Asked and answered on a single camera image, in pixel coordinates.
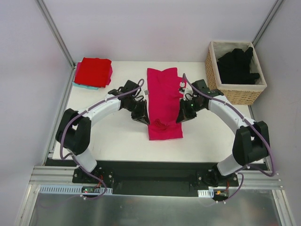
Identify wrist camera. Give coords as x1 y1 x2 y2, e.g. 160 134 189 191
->
120 80 139 93
192 79 210 94

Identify right aluminium frame post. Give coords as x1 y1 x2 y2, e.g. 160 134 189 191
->
252 0 285 47

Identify black clothes in basket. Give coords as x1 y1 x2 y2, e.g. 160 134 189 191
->
217 47 260 85

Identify wicker basket with liner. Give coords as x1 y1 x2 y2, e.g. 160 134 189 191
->
205 41 267 105

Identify folded red t shirt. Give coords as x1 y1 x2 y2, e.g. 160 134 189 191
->
74 57 112 88

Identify aluminium front rail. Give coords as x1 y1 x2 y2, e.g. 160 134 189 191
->
29 166 284 190

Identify aluminium frame post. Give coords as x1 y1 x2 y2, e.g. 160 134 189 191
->
252 0 285 47
35 0 76 69

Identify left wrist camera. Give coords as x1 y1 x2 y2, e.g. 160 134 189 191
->
120 80 139 93

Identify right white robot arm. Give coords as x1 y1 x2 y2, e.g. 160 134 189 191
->
176 94 269 187

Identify left aluminium frame post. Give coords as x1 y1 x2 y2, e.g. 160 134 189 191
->
35 0 76 69

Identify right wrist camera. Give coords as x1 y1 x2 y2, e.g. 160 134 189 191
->
192 79 210 94

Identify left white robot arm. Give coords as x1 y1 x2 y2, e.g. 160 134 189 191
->
55 89 150 183

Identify left slotted cable duct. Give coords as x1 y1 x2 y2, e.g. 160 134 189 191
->
40 185 113 195

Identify magenta t shirt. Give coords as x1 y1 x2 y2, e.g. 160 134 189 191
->
147 67 183 141

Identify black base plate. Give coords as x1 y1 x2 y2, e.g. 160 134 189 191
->
72 161 238 197

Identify right slotted cable duct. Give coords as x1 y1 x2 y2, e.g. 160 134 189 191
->
197 189 229 198

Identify folded teal t shirt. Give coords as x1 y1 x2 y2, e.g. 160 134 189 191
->
72 82 99 90

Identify slotted cable duct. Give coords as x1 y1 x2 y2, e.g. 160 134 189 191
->
197 189 229 198
40 185 113 195

